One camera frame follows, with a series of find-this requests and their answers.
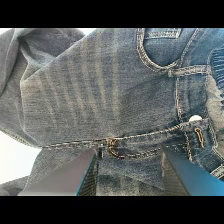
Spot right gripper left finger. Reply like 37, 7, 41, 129
18, 148, 100, 197

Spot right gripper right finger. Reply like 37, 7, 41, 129
161, 147, 224, 197

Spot blue jeans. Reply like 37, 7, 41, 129
0, 27, 224, 197

